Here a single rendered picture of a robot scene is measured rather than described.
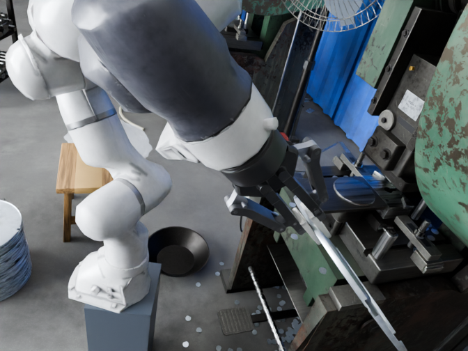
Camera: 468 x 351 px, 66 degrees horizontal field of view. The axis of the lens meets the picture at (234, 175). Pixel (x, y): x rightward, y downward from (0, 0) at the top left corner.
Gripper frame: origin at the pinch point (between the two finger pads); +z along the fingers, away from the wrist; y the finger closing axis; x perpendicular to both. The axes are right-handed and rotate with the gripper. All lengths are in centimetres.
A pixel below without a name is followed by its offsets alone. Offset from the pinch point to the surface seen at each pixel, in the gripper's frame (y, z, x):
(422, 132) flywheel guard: 20.6, 3.0, 3.9
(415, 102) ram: 36, 31, 32
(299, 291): -23, 80, 32
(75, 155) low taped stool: -74, 27, 119
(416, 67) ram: 41, 26, 37
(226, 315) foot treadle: -51, 74, 37
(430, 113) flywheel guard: 22.0, -0.4, 3.5
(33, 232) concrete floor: -112, 36, 105
